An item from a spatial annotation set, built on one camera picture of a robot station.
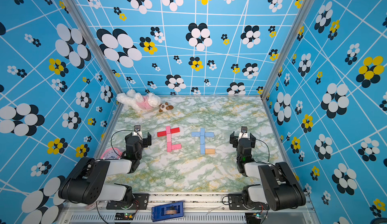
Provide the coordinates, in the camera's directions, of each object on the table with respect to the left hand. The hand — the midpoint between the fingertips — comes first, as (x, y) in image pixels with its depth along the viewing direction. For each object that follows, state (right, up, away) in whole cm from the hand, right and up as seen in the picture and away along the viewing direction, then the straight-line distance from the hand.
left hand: (141, 132), depth 91 cm
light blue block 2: (+37, -1, +8) cm, 38 cm away
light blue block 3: (+42, -2, +6) cm, 42 cm away
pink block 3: (+17, -9, 0) cm, 19 cm away
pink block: (+14, 0, +9) cm, 17 cm away
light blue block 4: (+37, -6, +4) cm, 38 cm away
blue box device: (+21, -32, -25) cm, 45 cm away
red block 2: (+19, 0, +8) cm, 21 cm away
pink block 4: (+21, -9, 0) cm, 23 cm away
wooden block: (+42, -11, -1) cm, 43 cm away
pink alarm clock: (-17, -12, -3) cm, 21 cm away
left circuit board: (-1, -38, -19) cm, 43 cm away
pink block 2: (+16, -5, +5) cm, 17 cm away
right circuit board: (+62, -37, -21) cm, 75 cm away
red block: (+10, -3, +9) cm, 14 cm away
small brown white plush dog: (+10, +15, +17) cm, 25 cm away
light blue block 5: (+37, -11, 0) cm, 39 cm away
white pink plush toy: (-7, +19, +10) cm, 23 cm away
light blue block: (+33, -2, +6) cm, 34 cm away
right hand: (+63, 0, -2) cm, 63 cm away
